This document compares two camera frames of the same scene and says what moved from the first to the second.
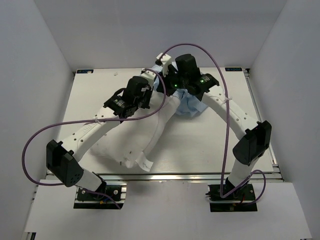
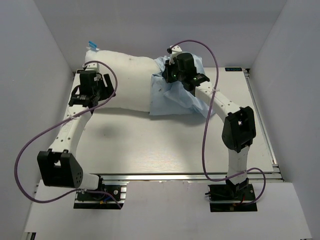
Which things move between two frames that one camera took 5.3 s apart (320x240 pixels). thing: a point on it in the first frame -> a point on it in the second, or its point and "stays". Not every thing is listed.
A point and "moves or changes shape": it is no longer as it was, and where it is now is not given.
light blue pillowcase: (188, 106) moves or changes shape
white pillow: (127, 143) -> (134, 76)
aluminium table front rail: (178, 177) stays
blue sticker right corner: (233, 69) stays
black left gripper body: (144, 102) -> (102, 92)
